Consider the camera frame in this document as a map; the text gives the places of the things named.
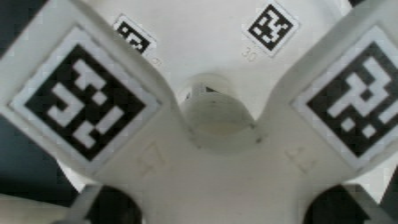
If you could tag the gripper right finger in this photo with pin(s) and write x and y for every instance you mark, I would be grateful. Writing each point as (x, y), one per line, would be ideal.
(346, 206)

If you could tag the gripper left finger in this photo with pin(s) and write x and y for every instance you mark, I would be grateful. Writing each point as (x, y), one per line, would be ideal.
(102, 207)

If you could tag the white cylindrical table leg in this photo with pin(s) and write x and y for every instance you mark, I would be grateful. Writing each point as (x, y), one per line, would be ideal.
(214, 111)

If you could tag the white cross-shaped table base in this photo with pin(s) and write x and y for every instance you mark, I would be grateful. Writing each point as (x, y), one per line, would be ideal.
(61, 95)

